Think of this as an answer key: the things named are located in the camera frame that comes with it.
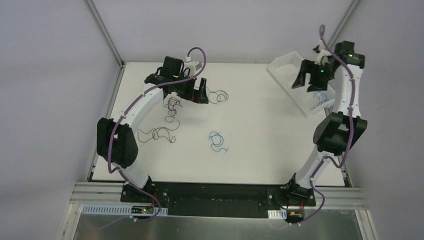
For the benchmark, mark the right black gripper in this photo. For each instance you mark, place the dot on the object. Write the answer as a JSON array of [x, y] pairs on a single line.
[[309, 73]]

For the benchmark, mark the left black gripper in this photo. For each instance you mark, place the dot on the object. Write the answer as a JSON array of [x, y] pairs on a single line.
[[192, 88]]

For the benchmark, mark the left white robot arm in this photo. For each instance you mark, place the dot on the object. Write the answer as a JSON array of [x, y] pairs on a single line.
[[115, 136]]

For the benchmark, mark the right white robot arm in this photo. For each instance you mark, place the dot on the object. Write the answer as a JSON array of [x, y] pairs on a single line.
[[338, 132]]

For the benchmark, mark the right corner aluminium post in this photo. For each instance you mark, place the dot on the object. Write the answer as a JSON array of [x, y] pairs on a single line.
[[339, 29]]

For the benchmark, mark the corner aluminium post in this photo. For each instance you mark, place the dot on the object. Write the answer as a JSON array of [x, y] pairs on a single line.
[[339, 29], [97, 18]]

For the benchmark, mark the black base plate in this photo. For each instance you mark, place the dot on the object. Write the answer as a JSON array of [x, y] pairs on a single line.
[[219, 199]]

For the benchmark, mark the left corner aluminium post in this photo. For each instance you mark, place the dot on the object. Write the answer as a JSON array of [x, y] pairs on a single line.
[[97, 18]]

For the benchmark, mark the right white cable duct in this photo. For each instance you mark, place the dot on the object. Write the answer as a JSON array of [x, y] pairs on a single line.
[[280, 214]]

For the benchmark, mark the white cable duct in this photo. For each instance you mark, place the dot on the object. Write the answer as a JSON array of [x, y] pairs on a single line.
[[280, 214], [123, 210]]

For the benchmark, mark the aluminium frame rail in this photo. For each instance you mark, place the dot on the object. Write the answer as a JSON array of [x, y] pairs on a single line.
[[336, 198]]

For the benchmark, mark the left white cable duct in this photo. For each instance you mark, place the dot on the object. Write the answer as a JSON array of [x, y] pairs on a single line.
[[123, 210]]

